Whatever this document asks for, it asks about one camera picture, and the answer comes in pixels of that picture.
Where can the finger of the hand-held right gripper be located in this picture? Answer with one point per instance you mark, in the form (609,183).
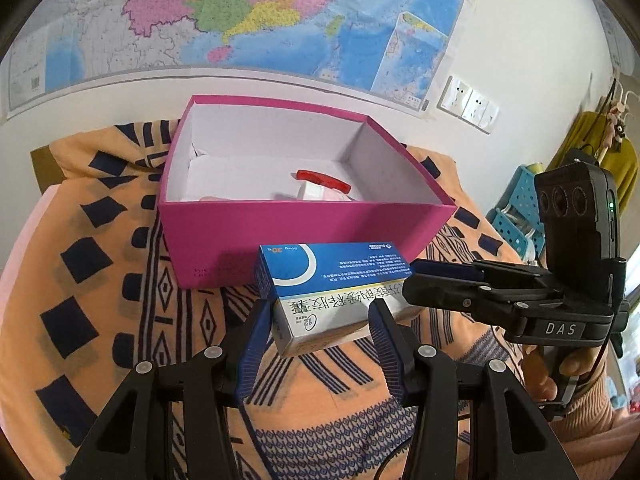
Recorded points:
(450,294)
(450,267)

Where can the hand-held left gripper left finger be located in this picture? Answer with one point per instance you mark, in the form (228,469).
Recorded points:
(252,355)

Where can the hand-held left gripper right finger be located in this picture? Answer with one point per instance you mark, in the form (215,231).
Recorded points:
(387,355)

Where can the blue and white medicine box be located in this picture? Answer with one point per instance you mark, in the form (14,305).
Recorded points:
(320,270)

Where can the pink cardboard box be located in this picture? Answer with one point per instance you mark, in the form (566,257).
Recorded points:
(210,240)

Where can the person's right hand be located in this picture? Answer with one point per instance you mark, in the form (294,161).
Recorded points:
(575,360)

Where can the blue plastic rack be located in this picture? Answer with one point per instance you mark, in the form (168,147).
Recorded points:
(520,200)

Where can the black handbag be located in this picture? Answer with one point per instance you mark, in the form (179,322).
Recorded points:
(580,156)

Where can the yellow hanging garment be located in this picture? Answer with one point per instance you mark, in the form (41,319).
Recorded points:
(625,160)

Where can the orange patterned blanket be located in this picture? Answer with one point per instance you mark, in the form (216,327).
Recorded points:
(125,210)

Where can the pink mattress pad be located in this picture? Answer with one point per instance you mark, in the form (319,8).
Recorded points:
(20,245)

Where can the brown wooden board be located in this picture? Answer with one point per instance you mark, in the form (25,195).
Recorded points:
(45,170)

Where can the white wall socket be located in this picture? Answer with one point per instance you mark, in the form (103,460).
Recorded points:
(454,95)
(475,107)
(490,117)

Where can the colourful wall map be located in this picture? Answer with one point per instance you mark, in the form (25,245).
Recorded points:
(250,10)

